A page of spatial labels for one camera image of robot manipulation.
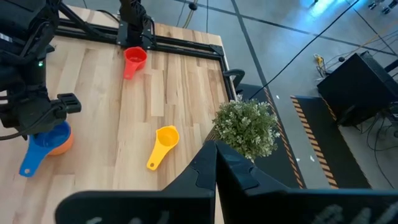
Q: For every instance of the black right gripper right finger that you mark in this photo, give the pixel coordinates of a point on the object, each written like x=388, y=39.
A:
x=264, y=205

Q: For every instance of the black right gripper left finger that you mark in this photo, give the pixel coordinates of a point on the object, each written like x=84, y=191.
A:
x=186, y=205

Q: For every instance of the blue measuring cup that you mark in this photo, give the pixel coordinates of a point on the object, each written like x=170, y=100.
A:
x=34, y=155

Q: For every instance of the large orange measuring cup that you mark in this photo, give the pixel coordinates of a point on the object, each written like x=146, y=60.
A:
x=63, y=147

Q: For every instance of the yellow measuring cup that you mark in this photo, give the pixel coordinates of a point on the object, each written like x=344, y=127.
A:
x=161, y=146

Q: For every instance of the red measuring cup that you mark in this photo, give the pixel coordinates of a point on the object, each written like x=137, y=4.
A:
x=132, y=67

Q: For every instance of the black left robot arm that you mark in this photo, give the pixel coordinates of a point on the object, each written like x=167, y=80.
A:
x=18, y=25

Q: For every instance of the potted green plant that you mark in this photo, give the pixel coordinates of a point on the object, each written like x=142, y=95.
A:
x=245, y=127

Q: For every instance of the black mat two striped edges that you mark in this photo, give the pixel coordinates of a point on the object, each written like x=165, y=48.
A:
x=335, y=149

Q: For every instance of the black mat one striped edge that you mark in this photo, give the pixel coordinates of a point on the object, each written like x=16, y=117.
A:
x=256, y=91

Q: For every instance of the black table clamp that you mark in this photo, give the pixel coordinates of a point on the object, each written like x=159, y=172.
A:
x=234, y=74

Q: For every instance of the black equipment box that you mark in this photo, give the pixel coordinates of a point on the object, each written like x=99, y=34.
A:
x=357, y=87

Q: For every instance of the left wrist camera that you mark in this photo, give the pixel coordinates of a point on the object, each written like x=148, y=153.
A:
x=70, y=103

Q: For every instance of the black aluminium table frame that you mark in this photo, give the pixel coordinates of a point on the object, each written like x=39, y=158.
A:
x=186, y=46

